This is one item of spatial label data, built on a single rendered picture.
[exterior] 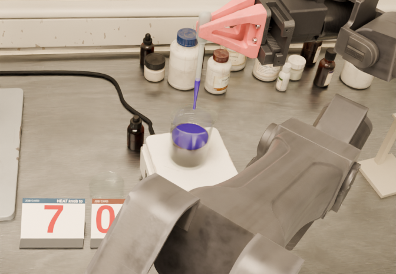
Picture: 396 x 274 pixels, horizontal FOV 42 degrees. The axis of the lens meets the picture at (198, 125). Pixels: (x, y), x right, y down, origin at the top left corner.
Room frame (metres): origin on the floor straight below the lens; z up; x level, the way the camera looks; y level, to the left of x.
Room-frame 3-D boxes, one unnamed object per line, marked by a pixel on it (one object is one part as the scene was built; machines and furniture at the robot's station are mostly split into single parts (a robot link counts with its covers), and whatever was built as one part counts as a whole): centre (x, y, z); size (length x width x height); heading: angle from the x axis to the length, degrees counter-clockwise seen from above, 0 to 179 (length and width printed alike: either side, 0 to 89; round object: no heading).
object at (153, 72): (0.84, 0.10, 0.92); 0.04 x 0.04 x 0.04
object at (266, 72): (0.90, -0.13, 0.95); 0.06 x 0.06 x 0.10
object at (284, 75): (0.86, -0.16, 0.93); 0.02 x 0.02 x 0.06
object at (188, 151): (0.54, 0.01, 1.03); 0.07 x 0.06 x 0.08; 111
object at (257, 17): (0.56, -0.02, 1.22); 0.09 x 0.07 x 0.07; 113
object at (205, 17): (0.54, 0.01, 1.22); 0.01 x 0.01 x 0.04; 23
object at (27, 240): (0.44, 0.19, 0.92); 0.09 x 0.06 x 0.04; 100
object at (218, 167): (0.54, 0.00, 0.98); 0.12 x 0.12 x 0.01; 23
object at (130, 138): (0.64, 0.10, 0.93); 0.03 x 0.03 x 0.07
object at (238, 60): (0.92, -0.05, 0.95); 0.06 x 0.06 x 0.11
